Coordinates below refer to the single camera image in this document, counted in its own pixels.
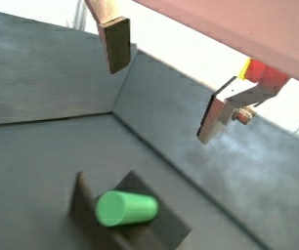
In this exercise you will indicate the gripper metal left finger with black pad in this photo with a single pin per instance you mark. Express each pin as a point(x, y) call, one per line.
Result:
point(114, 28)

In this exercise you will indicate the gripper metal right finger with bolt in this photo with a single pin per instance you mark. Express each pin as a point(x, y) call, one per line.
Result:
point(234, 102)

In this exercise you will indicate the green cylinder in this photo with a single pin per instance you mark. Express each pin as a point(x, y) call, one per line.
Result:
point(123, 208)

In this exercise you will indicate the black cradle bracket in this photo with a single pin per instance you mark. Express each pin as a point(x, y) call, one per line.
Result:
point(165, 233)

